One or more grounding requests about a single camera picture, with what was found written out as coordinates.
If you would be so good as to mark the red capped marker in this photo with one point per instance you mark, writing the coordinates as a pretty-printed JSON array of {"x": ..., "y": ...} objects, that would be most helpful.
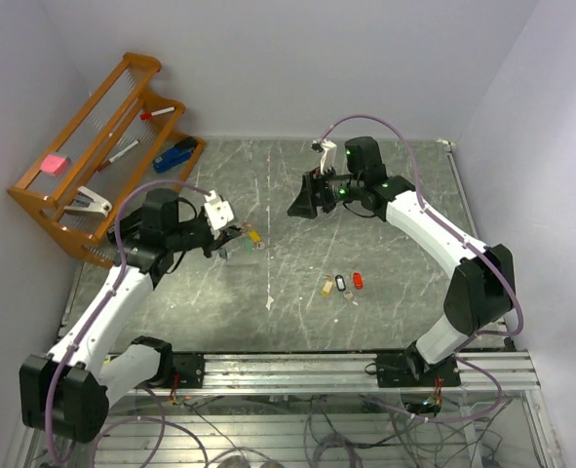
[{"x": 152, "y": 114}]

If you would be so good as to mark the black key tag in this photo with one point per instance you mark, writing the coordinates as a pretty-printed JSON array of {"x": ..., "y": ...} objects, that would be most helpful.
[{"x": 340, "y": 283}]

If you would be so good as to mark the white marker pen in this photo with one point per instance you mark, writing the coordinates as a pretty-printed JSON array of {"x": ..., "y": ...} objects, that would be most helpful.
[{"x": 107, "y": 162}]

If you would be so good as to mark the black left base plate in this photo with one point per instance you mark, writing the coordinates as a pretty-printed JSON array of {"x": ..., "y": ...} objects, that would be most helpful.
[{"x": 188, "y": 370}]

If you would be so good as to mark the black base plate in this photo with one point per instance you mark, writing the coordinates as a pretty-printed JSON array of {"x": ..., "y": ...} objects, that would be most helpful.
[
  {"x": 393, "y": 369},
  {"x": 188, "y": 370}
]

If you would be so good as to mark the bare metal key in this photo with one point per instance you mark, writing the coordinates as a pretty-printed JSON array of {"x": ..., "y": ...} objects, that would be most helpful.
[{"x": 349, "y": 297}]

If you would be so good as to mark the yellow handled chain keyring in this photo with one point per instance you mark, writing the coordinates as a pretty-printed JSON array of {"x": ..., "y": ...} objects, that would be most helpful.
[{"x": 224, "y": 254}]

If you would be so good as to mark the red key tag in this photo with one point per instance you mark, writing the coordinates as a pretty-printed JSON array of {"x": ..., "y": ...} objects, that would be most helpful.
[{"x": 358, "y": 280}]

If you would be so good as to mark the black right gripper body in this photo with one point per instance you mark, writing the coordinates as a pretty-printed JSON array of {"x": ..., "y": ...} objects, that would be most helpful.
[{"x": 334, "y": 188}]

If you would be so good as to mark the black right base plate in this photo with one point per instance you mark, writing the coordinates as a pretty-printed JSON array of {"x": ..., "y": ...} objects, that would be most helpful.
[{"x": 393, "y": 369}]

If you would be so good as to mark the aluminium mounting rail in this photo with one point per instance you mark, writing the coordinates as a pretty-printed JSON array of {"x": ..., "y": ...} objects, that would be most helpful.
[{"x": 269, "y": 374}]

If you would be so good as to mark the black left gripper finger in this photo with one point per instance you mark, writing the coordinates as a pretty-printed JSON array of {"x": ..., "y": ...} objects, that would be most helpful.
[
  {"x": 224, "y": 239},
  {"x": 234, "y": 230}
]

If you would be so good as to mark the pink eraser block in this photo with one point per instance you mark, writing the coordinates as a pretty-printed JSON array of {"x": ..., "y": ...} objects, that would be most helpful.
[{"x": 54, "y": 164}]

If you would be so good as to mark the wooden tiered rack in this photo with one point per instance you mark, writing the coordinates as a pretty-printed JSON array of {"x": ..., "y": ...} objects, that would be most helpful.
[{"x": 107, "y": 122}]

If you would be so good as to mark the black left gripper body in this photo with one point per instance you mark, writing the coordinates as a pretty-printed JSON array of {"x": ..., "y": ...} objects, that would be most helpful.
[{"x": 208, "y": 241}]

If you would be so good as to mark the white binder clip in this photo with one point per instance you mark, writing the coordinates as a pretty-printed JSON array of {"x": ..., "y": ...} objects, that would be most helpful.
[{"x": 88, "y": 203}]

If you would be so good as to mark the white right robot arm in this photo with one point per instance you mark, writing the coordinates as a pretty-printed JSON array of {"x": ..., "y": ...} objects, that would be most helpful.
[{"x": 482, "y": 279}]

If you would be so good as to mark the yellow key tag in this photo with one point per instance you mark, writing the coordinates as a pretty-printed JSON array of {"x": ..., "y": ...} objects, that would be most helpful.
[{"x": 328, "y": 286}]

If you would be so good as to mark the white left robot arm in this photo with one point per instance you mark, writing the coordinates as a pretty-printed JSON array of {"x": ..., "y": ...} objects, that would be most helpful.
[{"x": 69, "y": 391}]

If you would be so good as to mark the blue stapler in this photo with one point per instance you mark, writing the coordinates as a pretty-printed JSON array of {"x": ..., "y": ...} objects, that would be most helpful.
[{"x": 179, "y": 153}]

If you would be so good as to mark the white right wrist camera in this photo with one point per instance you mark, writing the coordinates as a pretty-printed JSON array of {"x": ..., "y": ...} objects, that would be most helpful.
[{"x": 327, "y": 150}]

